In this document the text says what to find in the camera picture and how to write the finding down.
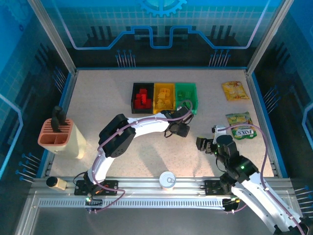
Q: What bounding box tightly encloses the green plastic bin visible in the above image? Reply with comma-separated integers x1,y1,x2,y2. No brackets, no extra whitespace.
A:
175,82,198,115

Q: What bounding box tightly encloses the yellow plastic bin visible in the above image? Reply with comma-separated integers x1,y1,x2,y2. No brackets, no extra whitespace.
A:
153,82,177,115

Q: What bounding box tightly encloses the green snack bag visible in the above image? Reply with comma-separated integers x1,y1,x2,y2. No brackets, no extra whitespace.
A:
225,112,257,140

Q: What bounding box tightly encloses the black plastic bin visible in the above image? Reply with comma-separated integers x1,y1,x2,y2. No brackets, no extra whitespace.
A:
131,82,155,115

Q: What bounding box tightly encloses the small wiring connector cluster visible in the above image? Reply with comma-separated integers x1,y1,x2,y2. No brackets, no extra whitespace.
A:
84,189,103,214
222,193,246,214

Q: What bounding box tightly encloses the tin can with pull tab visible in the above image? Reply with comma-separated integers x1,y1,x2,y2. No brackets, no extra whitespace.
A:
158,171,176,190

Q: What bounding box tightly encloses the yellow snack bag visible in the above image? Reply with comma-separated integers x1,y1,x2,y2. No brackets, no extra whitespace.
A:
221,81,249,101

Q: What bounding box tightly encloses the salmon and cream knife block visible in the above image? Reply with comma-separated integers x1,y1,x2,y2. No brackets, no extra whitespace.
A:
38,118,87,160

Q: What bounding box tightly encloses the cream bottle with black cap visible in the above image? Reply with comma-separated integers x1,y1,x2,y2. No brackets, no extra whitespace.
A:
46,176,67,191

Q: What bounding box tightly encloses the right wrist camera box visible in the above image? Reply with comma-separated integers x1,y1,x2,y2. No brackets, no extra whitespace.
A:
212,125,228,144

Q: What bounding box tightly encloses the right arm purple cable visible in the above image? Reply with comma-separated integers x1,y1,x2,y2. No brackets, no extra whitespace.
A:
215,124,306,235

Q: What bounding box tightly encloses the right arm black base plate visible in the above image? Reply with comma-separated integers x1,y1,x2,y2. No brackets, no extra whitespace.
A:
204,180,249,196

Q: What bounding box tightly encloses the aluminium side rail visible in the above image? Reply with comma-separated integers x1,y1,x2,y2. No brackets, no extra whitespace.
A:
246,70,282,177
41,70,79,178

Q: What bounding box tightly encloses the aluminium front rail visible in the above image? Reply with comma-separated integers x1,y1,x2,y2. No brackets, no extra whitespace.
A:
31,177,291,194

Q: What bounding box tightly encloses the slotted cable duct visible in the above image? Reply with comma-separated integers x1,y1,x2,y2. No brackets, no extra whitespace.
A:
39,199,224,209

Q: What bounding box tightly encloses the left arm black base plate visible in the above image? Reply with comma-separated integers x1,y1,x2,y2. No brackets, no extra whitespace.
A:
74,180,119,196

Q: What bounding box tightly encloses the black knife handle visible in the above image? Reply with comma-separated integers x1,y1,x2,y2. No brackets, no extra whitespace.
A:
50,117,62,133
52,105,67,123

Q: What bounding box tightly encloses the aluminium frame post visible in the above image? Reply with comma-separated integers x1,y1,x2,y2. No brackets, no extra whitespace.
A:
246,0,287,74
26,0,77,74

